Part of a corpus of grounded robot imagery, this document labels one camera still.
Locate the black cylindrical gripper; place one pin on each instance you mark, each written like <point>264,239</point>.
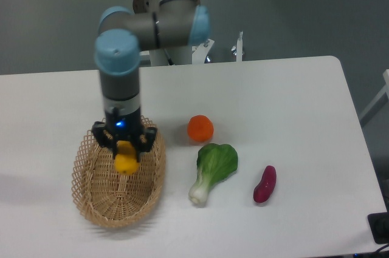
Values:
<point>127,127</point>

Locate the yellow toy mango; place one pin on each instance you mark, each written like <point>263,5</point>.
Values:
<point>125,160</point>

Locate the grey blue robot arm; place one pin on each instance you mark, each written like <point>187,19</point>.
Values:
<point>122,35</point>

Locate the woven wicker oval basket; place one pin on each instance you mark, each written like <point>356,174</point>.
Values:
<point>112,200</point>

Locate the orange toy tangerine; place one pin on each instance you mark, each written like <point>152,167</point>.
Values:
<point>200,128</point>

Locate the green toy bok choy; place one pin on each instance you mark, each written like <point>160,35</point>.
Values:
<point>215,163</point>

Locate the purple toy sweet potato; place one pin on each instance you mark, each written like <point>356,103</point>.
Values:
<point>266,186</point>

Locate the black device at table edge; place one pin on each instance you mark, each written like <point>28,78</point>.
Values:
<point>378,223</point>

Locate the white furniture frame right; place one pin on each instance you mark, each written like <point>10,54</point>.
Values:
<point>376,104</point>

